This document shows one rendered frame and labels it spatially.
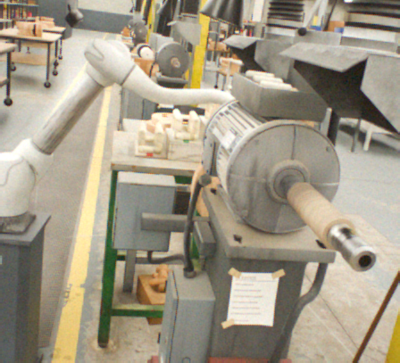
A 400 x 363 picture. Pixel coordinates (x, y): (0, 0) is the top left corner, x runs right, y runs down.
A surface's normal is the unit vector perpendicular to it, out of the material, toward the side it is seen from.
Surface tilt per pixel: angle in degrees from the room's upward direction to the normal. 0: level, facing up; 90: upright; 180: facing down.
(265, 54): 90
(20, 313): 90
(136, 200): 90
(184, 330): 90
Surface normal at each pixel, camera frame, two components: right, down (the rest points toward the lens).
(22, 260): 0.71, 0.29
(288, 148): 0.14, 0.15
